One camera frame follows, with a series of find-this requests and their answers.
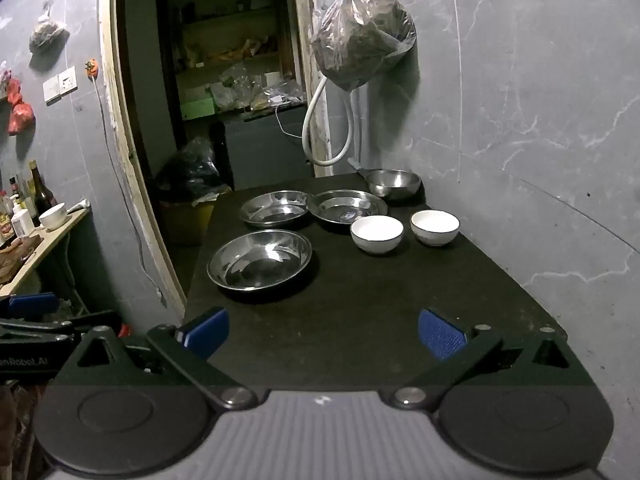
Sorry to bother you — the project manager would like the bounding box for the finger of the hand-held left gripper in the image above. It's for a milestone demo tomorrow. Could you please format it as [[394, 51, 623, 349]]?
[[0, 292, 60, 319], [0, 310, 121, 344]]

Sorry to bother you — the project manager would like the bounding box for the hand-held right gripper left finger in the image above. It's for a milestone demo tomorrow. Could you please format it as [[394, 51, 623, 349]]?
[[55, 306, 258, 409]]

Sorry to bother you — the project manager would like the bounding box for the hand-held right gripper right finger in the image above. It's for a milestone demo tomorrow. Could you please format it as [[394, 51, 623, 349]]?
[[390, 308, 583, 408]]

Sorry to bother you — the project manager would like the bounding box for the large steel plate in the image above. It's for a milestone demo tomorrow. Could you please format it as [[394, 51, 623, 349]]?
[[207, 229, 313, 292]]

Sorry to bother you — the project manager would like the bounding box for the white ceramic bowl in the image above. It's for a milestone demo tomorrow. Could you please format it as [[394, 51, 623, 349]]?
[[350, 215, 405, 255], [410, 209, 461, 247]]

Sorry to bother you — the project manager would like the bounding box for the deep steel bowl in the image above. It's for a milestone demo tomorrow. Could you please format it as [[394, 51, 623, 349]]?
[[365, 169, 422, 200]]

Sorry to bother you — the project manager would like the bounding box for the wooden cutting board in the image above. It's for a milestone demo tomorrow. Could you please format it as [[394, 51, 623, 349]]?
[[0, 235, 44, 284]]

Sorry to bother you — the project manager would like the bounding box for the wooden shelf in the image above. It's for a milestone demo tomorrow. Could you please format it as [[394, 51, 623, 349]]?
[[0, 205, 92, 297]]

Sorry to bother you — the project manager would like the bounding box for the white plastic bottle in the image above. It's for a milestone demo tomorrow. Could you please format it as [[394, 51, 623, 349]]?
[[11, 202, 36, 239]]

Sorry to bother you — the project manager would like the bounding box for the dark glass bottle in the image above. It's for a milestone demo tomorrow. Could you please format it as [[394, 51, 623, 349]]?
[[27, 160, 59, 217]]

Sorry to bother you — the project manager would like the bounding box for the yellow bin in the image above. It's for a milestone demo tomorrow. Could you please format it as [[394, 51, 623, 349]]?
[[162, 192, 217, 247]]

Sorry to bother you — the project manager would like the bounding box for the black trash bag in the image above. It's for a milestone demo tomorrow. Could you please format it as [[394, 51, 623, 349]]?
[[155, 136, 234, 204]]

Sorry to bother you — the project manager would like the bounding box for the dark cabinet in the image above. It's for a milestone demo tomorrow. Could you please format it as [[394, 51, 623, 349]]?
[[215, 105, 319, 192]]

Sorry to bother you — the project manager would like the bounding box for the green box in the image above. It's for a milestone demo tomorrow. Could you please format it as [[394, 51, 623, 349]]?
[[181, 97, 217, 122]]

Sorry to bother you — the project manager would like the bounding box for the small hanging plastic bag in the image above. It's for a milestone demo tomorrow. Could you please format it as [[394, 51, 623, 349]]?
[[29, 2, 70, 54]]

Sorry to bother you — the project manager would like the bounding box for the cluttered storage shelf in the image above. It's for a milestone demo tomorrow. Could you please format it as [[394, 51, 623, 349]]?
[[156, 0, 307, 126]]

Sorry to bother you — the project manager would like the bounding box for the large hanging plastic bag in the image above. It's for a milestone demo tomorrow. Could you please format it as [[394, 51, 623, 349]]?
[[311, 0, 417, 92]]

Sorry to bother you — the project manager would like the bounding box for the white bowl with handle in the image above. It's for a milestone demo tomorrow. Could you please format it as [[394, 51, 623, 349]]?
[[39, 203, 67, 232]]

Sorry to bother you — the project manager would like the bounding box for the black wall cable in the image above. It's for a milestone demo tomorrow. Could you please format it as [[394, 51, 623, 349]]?
[[92, 77, 169, 307]]

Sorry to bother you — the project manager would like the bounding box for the cream door frame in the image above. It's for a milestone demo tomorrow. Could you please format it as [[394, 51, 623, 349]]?
[[97, 0, 335, 319]]

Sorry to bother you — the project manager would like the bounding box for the thin white cable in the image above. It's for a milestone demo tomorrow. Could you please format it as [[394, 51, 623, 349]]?
[[274, 102, 307, 139]]

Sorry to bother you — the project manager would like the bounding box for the white wall switch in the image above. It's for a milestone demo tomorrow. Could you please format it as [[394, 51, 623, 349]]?
[[42, 66, 78, 106]]

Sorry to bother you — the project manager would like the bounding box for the white wall pipe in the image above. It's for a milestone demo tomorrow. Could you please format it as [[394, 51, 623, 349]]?
[[350, 85, 374, 171]]

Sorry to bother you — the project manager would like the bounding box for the white flexible hose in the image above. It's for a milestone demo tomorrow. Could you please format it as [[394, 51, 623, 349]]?
[[303, 77, 362, 166]]

